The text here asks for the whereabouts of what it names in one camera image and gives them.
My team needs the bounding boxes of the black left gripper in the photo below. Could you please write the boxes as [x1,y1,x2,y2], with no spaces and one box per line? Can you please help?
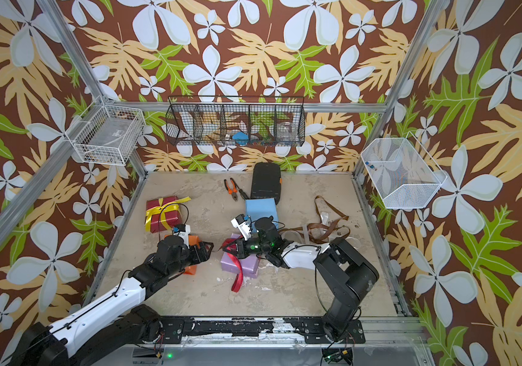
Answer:
[168,239,214,278]

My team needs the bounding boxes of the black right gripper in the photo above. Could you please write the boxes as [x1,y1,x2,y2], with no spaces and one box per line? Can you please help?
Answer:
[222,235,272,259]

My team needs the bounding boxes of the orange gift box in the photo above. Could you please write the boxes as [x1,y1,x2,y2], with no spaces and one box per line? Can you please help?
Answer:
[184,234,201,275]

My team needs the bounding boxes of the purple gift box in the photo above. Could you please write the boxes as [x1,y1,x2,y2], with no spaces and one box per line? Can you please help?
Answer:
[220,232,261,280]

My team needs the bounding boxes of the light blue gift box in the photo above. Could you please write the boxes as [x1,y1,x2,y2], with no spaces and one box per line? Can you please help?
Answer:
[245,198,279,222]

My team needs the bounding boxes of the red satin ribbon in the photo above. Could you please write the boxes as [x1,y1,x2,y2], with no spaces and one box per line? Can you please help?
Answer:
[222,238,244,293]

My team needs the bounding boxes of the dark red gift box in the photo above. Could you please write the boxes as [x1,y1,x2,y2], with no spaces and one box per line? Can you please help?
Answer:
[145,195,184,234]

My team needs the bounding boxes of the yellow satin ribbon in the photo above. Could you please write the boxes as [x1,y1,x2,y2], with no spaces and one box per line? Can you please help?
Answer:
[145,196,192,233]

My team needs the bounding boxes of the brown ribbon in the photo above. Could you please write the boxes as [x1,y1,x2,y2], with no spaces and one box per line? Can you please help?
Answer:
[279,195,351,244]

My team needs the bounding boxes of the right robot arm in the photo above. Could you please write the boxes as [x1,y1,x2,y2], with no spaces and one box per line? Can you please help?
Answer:
[223,214,379,342]

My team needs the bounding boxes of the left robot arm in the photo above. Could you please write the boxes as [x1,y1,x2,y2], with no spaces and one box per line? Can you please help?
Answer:
[9,236,214,365]

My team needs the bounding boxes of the black hard case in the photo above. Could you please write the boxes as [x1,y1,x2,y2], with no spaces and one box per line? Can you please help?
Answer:
[250,163,282,204]

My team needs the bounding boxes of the blue object in basket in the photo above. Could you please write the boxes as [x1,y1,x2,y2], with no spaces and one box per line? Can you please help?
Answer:
[231,131,251,146]

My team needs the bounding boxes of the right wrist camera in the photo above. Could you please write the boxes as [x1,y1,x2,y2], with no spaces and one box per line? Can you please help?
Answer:
[231,214,252,241]

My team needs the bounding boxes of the orange handled pliers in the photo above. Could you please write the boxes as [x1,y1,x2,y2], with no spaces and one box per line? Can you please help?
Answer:
[224,178,250,201]

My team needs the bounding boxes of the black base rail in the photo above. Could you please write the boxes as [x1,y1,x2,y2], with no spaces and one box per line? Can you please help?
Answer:
[118,315,367,345]

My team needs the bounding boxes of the black wire basket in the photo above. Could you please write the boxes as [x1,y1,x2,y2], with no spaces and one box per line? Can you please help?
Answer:
[163,95,307,146]

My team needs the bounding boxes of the white wire basket left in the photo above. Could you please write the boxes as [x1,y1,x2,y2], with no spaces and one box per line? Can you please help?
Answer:
[69,97,146,166]

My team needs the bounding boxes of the white wire basket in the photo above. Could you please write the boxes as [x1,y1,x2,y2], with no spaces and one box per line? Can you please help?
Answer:
[69,97,146,166]
[361,134,448,210]

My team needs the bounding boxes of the white wire basket right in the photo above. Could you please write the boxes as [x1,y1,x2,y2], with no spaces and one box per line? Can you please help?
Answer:
[361,134,448,210]

